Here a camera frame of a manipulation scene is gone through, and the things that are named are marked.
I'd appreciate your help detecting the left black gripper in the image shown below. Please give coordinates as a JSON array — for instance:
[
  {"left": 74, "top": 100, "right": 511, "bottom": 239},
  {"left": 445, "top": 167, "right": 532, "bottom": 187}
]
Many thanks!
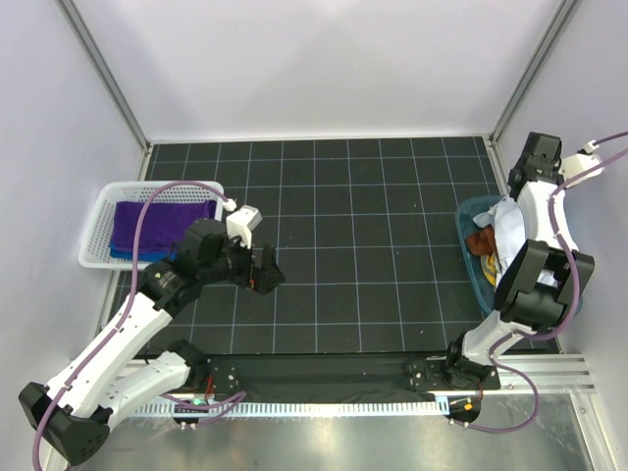
[{"left": 199, "top": 227, "right": 285, "bottom": 293}]

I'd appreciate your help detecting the white cloth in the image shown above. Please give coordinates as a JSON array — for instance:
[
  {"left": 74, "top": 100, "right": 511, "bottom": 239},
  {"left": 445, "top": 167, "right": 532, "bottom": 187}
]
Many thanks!
[{"left": 473, "top": 194, "right": 558, "bottom": 288}]

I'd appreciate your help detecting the purple towel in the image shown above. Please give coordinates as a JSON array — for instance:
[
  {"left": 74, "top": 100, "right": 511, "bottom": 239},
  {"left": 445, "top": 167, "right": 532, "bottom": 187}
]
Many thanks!
[{"left": 110, "top": 200, "right": 217, "bottom": 250}]

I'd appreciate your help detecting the blue towel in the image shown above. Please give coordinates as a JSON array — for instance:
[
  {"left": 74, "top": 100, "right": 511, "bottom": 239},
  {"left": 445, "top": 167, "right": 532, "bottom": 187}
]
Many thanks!
[{"left": 110, "top": 242, "right": 170, "bottom": 263}]

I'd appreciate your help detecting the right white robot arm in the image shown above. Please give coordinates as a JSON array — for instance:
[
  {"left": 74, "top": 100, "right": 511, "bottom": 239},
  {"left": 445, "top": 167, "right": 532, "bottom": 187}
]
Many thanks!
[{"left": 442, "top": 132, "right": 602, "bottom": 390}]

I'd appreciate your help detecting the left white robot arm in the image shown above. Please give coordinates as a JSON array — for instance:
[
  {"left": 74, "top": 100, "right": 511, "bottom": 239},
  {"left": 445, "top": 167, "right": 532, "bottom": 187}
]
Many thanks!
[{"left": 19, "top": 206, "right": 286, "bottom": 469}]

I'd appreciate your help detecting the teal translucent laundry basket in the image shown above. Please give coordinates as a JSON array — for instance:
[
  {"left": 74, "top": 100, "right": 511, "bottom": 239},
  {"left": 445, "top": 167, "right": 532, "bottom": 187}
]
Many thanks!
[{"left": 454, "top": 195, "right": 585, "bottom": 318}]

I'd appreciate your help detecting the brown cloth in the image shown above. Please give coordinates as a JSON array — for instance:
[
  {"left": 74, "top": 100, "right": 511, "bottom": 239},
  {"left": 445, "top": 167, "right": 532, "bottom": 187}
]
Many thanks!
[{"left": 465, "top": 226, "right": 497, "bottom": 257}]

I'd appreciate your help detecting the yellow patterned cloth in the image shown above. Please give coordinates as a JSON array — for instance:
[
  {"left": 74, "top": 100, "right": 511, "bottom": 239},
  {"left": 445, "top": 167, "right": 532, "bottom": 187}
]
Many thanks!
[{"left": 480, "top": 253, "right": 499, "bottom": 288}]

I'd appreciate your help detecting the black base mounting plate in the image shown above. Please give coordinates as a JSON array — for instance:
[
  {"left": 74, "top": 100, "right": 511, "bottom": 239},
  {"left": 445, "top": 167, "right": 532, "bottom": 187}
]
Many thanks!
[{"left": 178, "top": 352, "right": 500, "bottom": 404}]

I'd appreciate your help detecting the white perforated plastic basket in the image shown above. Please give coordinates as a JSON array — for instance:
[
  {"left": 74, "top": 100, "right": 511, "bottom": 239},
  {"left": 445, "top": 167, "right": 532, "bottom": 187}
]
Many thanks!
[{"left": 78, "top": 181, "right": 233, "bottom": 271}]

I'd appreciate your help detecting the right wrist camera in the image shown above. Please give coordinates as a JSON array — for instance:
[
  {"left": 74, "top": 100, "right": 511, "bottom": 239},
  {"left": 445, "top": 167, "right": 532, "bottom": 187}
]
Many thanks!
[{"left": 559, "top": 140, "right": 604, "bottom": 188}]

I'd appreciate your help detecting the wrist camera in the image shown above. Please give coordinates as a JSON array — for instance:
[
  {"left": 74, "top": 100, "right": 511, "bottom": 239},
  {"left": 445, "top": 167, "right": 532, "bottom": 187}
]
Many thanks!
[
  {"left": 559, "top": 140, "right": 604, "bottom": 188},
  {"left": 224, "top": 199, "right": 263, "bottom": 249}
]

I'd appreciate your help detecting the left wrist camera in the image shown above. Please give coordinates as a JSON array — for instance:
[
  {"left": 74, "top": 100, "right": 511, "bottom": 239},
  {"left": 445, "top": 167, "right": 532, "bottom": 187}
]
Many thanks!
[{"left": 224, "top": 199, "right": 263, "bottom": 249}]

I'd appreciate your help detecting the slotted white cable duct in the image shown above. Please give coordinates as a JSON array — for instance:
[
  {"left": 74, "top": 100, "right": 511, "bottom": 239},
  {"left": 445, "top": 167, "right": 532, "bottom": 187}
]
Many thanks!
[{"left": 131, "top": 397, "right": 449, "bottom": 420}]

